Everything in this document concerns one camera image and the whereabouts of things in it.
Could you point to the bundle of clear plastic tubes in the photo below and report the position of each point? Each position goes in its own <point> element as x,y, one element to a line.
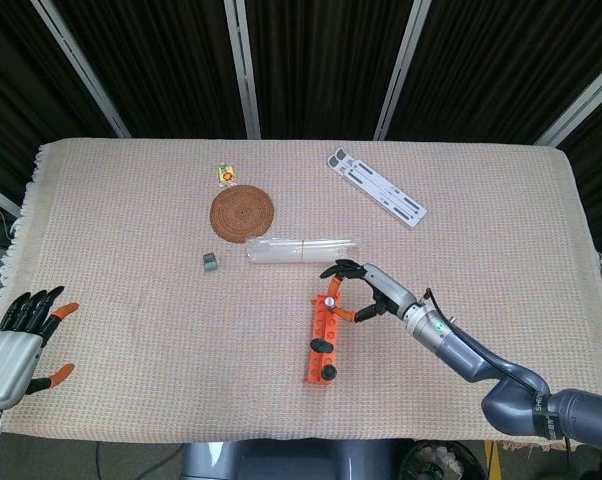
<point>291,252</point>

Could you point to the grey metal precision screwdriver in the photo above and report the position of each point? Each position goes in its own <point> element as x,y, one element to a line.
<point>330,302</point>

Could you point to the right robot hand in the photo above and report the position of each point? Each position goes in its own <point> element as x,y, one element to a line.
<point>388,287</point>

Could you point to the orange tube rack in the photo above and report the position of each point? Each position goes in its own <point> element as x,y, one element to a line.
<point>326,330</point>

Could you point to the black trash bin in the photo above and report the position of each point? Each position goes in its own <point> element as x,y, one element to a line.
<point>431,470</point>

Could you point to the small yellow candy packet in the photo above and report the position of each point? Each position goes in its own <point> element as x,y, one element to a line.
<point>226,175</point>

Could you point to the beige woven tablecloth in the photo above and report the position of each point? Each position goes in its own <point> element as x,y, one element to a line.
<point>131,325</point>

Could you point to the round woven brown coaster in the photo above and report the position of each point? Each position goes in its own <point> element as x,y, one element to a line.
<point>241,215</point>

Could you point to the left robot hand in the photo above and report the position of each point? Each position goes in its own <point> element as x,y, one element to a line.
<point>8,365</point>

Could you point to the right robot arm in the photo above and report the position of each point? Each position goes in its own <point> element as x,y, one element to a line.
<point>481,360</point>

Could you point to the small green pencil sharpener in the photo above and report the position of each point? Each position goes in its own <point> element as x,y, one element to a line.
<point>210,262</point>

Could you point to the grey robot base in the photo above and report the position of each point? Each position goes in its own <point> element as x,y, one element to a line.
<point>281,462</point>

